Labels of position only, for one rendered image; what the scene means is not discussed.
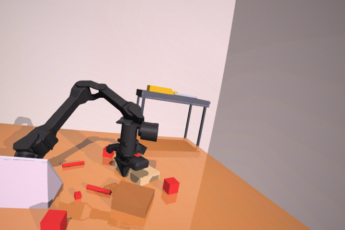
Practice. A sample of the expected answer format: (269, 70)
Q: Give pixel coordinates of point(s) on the orange square block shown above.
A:
(133, 199)

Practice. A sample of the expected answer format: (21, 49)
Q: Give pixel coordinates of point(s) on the red cylinder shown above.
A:
(98, 189)
(72, 164)

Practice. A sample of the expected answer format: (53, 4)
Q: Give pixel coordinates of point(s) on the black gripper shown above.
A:
(125, 158)

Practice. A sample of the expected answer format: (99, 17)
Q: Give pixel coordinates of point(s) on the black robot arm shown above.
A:
(43, 138)

